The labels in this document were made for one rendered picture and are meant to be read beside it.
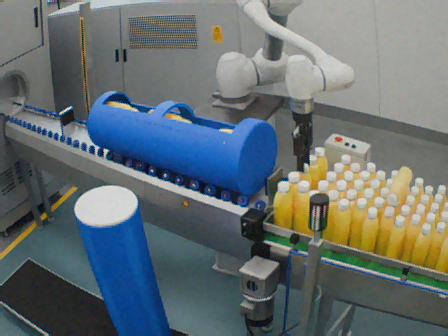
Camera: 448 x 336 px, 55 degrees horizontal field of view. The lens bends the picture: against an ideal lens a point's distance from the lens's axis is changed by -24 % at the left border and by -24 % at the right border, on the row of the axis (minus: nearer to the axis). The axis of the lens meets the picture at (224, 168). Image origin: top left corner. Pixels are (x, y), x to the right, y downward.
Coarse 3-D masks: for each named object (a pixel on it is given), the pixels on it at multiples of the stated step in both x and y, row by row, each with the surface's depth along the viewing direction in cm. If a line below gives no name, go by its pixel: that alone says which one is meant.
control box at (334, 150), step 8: (336, 136) 221; (328, 144) 216; (336, 144) 215; (344, 144) 213; (360, 144) 214; (368, 144) 213; (328, 152) 218; (336, 152) 215; (344, 152) 213; (352, 152) 210; (360, 152) 208; (368, 152) 212; (328, 160) 220; (336, 160) 217; (352, 160) 211; (360, 160) 209; (368, 160) 214; (360, 168) 210
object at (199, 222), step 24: (24, 120) 317; (48, 120) 310; (24, 144) 305; (48, 144) 284; (72, 144) 273; (48, 168) 304; (72, 168) 273; (96, 168) 257; (144, 192) 239; (168, 192) 231; (216, 192) 223; (264, 192) 220; (144, 216) 256; (168, 216) 239; (192, 216) 225; (216, 216) 218; (192, 240) 244; (216, 240) 230; (240, 240) 217
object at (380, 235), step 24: (360, 192) 187; (408, 192) 184; (336, 216) 178; (360, 216) 176; (384, 216) 171; (408, 216) 169; (336, 240) 182; (360, 240) 176; (384, 240) 172; (408, 240) 165; (432, 240) 158; (432, 264) 161
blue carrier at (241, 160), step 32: (96, 128) 241; (128, 128) 228; (160, 128) 218; (192, 128) 210; (224, 128) 232; (256, 128) 203; (160, 160) 222; (192, 160) 210; (224, 160) 201; (256, 160) 208; (256, 192) 214
